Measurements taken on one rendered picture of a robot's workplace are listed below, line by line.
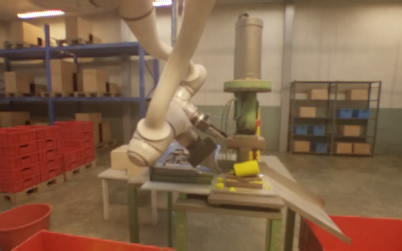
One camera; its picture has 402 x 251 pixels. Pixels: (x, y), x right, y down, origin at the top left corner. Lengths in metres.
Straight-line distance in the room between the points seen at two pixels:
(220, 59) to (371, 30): 4.12
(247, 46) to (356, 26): 6.44
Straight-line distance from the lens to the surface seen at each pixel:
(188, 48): 0.58
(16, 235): 2.53
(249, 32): 0.94
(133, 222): 1.30
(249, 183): 0.98
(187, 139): 0.77
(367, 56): 7.25
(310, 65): 6.59
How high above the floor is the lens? 1.39
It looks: 7 degrees down
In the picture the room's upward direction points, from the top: 1 degrees clockwise
